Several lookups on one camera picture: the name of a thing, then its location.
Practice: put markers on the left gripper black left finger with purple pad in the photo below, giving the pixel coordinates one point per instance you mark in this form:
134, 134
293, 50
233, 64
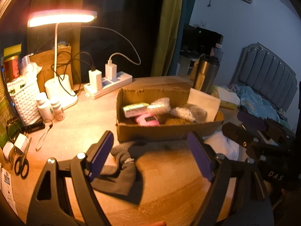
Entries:
64, 195

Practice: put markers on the left gripper black right finger with purple pad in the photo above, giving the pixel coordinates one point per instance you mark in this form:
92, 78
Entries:
250, 204

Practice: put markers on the purple finger of the right gripper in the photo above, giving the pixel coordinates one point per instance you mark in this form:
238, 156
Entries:
252, 121

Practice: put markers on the white paper towel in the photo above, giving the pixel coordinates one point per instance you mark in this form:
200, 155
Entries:
226, 146

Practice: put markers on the dark grey grip socks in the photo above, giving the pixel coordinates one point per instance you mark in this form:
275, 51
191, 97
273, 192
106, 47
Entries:
119, 179

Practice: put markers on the small bubble wrap bundle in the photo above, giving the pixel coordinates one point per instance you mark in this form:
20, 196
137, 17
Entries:
160, 106

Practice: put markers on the green cartoon tissue pack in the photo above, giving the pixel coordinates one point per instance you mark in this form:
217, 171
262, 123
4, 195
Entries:
135, 109

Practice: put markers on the light blue blanket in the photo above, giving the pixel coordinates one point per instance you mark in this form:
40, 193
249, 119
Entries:
254, 103

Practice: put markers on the black scissors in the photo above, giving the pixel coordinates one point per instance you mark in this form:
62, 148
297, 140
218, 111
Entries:
21, 166

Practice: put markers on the white paper sheet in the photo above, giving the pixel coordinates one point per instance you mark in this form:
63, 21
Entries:
205, 101

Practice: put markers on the grey padded headboard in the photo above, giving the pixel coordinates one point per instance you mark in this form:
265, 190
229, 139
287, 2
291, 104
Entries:
266, 74

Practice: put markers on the clear bubble wrap bag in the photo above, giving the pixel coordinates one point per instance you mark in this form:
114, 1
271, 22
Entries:
190, 112

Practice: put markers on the white tape roll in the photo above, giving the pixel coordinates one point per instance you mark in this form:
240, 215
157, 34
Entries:
8, 147

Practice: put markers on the steel travel mug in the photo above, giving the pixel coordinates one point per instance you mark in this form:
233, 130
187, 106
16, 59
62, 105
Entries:
206, 73

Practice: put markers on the small labelled pill bottle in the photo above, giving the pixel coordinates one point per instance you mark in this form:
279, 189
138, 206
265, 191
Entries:
57, 110

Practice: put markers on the white pill bottle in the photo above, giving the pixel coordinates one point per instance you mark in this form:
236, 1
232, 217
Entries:
44, 106

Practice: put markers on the black monitor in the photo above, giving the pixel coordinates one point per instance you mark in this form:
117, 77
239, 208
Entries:
197, 41

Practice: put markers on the pink pouch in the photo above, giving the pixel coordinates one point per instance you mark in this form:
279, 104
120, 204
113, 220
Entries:
146, 120

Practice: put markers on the brown cardboard box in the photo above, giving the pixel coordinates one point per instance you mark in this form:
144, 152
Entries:
148, 90

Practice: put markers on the white woven basket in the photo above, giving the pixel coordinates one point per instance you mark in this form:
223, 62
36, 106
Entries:
25, 102

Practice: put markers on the white power strip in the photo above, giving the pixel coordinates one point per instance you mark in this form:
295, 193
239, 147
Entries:
108, 85

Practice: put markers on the red tin can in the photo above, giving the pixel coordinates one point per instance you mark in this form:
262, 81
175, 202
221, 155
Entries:
11, 69

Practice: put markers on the brown paper bag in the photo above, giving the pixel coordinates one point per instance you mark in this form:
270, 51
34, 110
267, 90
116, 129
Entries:
46, 61

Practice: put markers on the yellow green curtain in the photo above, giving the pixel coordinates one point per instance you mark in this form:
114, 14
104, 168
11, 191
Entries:
168, 30

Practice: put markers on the black flashlight with lanyard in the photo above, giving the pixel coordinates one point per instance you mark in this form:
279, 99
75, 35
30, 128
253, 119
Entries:
40, 125

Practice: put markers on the white charger with black cable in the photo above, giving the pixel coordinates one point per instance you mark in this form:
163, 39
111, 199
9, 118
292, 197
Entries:
95, 77

